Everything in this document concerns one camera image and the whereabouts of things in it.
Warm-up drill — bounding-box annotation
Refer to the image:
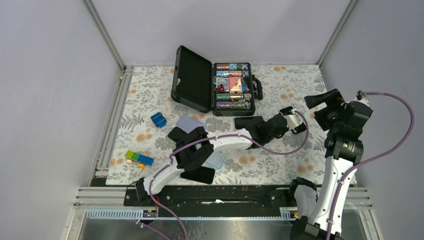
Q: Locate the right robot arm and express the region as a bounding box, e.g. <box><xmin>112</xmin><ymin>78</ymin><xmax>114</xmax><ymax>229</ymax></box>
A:
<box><xmin>286</xmin><ymin>89</ymin><xmax>373</xmax><ymax>240</ymax></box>

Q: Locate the blue toy car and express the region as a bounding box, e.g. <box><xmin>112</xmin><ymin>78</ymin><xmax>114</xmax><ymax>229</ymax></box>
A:
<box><xmin>150</xmin><ymin>112</ymin><xmax>167</xmax><ymax>128</ymax></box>

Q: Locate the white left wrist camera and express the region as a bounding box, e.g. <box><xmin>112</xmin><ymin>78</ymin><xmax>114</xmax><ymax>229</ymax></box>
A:
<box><xmin>281</xmin><ymin>113</ymin><xmax>303</xmax><ymax>130</ymax></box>

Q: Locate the phone in light blue case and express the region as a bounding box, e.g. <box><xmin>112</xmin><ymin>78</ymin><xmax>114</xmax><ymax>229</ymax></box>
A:
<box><xmin>202</xmin><ymin>151</ymin><xmax>227</xmax><ymax>171</ymax></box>

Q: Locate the colourful toy brick stack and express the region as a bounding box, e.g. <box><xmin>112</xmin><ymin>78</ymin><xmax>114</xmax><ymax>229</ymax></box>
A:
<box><xmin>125</xmin><ymin>151</ymin><xmax>154</xmax><ymax>169</ymax></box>

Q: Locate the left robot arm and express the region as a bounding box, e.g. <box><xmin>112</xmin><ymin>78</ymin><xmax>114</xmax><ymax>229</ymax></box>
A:
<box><xmin>134</xmin><ymin>107</ymin><xmax>309</xmax><ymax>206</ymax></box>

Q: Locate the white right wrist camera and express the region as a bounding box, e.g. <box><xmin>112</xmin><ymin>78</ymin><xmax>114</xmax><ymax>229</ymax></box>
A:
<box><xmin>355</xmin><ymin>90</ymin><xmax>370</xmax><ymax>107</ymax></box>

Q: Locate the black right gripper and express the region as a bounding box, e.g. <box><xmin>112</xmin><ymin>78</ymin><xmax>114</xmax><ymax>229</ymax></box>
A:
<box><xmin>304</xmin><ymin>88</ymin><xmax>348</xmax><ymax>132</ymax></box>

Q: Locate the black poker chip case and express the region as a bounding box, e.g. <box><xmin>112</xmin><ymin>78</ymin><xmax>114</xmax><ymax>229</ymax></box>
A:
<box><xmin>170</xmin><ymin>45</ymin><xmax>263</xmax><ymax>117</ymax></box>

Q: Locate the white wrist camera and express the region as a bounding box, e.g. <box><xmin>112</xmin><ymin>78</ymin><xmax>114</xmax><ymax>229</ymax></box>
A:
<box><xmin>355</xmin><ymin>90</ymin><xmax>370</xmax><ymax>107</ymax></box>
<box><xmin>281</xmin><ymin>113</ymin><xmax>303</xmax><ymax>130</ymax></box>

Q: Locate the floral table mat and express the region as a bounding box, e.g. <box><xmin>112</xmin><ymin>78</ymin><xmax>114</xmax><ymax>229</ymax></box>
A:
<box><xmin>106</xmin><ymin>65</ymin><xmax>327</xmax><ymax>186</ymax></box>

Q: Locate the bare dark blue phone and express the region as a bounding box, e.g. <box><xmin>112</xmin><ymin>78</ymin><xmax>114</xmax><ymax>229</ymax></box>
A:
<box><xmin>167</xmin><ymin>126</ymin><xmax>187</xmax><ymax>143</ymax></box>

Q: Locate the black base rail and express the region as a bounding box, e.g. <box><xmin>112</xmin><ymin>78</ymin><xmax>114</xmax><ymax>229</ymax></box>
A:
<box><xmin>123</xmin><ymin>185</ymin><xmax>298</xmax><ymax>219</ymax></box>

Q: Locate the red playing card box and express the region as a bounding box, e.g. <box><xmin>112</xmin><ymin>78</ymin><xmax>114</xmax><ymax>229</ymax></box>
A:
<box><xmin>228</xmin><ymin>76</ymin><xmax>243</xmax><ymax>93</ymax></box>

